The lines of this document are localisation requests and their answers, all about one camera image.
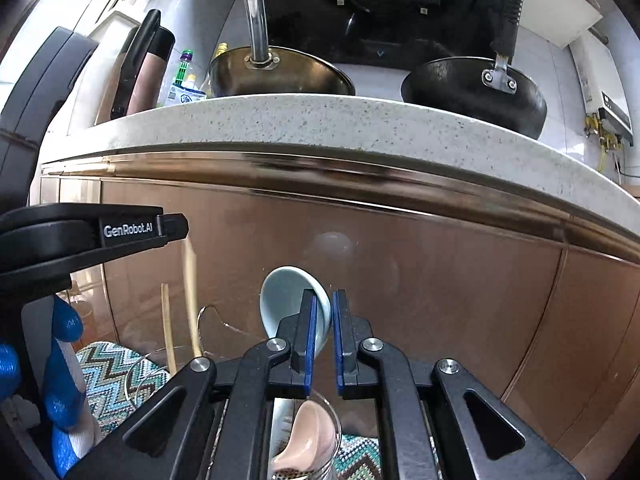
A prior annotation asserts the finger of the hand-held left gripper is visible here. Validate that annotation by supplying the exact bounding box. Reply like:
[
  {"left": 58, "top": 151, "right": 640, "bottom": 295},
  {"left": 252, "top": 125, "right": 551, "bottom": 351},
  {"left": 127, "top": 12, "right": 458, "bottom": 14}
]
[{"left": 164, "top": 213, "right": 190, "bottom": 248}]

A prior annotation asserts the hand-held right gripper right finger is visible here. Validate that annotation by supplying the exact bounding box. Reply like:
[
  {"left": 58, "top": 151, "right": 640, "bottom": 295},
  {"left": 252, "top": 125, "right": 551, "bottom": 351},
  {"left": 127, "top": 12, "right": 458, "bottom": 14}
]
[{"left": 332, "top": 289, "right": 586, "bottom": 480}]

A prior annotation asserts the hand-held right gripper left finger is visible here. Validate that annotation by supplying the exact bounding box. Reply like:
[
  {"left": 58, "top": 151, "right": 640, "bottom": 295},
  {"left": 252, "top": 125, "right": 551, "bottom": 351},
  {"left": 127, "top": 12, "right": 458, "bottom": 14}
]
[{"left": 65, "top": 290, "right": 318, "bottom": 480}]

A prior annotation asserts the light blue ceramic spoon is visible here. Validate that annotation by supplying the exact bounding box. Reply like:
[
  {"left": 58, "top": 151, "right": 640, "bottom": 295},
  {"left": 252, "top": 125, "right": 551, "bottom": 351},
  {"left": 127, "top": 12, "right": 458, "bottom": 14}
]
[{"left": 259, "top": 266, "right": 333, "bottom": 356}]

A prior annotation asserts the pink ceramic spoon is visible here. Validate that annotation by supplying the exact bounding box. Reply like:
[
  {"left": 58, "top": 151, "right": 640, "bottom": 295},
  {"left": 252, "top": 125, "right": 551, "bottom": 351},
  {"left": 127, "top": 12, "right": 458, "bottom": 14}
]
[{"left": 272, "top": 402, "right": 337, "bottom": 476}]

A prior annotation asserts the clear glass jar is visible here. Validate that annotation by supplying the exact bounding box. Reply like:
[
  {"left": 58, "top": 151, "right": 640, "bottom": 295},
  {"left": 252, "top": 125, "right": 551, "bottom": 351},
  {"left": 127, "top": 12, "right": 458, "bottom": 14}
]
[{"left": 125, "top": 304, "right": 273, "bottom": 413}]

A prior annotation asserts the person's left hand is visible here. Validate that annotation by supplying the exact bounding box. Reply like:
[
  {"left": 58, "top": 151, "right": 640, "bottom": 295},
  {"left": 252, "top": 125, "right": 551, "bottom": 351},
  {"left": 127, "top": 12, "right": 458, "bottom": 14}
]
[{"left": 0, "top": 294, "right": 87, "bottom": 479}]

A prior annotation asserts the brown kitchen cabinet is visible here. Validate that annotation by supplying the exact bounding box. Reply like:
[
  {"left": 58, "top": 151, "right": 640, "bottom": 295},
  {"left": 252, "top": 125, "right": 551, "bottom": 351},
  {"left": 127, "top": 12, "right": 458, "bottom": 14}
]
[{"left": 40, "top": 157, "right": 640, "bottom": 480}]

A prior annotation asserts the zigzag woven mat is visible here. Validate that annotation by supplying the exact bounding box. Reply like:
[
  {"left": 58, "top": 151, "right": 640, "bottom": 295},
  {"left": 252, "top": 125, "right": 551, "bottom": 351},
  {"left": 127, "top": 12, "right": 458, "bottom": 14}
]
[{"left": 75, "top": 342, "right": 441, "bottom": 480}]

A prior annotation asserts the green bottle with purple cap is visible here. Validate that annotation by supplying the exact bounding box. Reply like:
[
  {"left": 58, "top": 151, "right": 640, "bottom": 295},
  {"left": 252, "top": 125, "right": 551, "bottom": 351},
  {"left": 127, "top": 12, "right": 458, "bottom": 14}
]
[{"left": 172, "top": 50, "right": 197, "bottom": 106}]

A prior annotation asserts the brown bottle with black cap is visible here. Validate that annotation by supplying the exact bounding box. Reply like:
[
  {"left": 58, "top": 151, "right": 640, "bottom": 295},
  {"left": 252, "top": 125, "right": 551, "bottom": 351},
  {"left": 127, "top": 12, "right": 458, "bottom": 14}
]
[{"left": 126, "top": 27, "right": 176, "bottom": 117}]

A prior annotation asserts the black frying pan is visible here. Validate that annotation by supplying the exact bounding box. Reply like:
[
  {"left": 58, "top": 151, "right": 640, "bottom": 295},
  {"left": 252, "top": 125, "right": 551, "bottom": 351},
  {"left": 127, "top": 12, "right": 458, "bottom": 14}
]
[{"left": 400, "top": 0, "right": 549, "bottom": 141}]

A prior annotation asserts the black range hood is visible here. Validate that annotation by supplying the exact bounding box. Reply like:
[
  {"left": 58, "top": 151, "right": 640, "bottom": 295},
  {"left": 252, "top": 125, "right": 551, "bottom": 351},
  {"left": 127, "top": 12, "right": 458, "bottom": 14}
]
[{"left": 265, "top": 0, "right": 501, "bottom": 68}]

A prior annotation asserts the white gas water heater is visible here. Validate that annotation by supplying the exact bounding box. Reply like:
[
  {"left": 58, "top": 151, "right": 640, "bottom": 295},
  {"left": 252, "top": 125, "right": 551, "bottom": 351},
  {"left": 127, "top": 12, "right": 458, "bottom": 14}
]
[{"left": 570, "top": 30, "right": 635, "bottom": 146}]

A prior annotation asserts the black curved handle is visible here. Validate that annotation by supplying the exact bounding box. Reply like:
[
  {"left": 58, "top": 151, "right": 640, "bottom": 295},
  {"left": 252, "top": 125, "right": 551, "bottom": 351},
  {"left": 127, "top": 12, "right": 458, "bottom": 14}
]
[{"left": 110, "top": 10, "right": 162, "bottom": 121}]

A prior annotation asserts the brass wok with steel handle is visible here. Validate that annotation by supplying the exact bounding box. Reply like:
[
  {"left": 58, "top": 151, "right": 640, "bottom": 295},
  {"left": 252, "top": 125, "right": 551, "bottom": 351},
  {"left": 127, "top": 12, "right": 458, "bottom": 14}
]
[{"left": 209, "top": 0, "right": 357, "bottom": 97}]

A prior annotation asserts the white wall cabinet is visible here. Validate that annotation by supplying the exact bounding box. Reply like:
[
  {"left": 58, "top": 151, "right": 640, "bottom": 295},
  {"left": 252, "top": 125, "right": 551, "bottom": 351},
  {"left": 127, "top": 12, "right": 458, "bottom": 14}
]
[{"left": 520, "top": 0, "right": 603, "bottom": 47}]

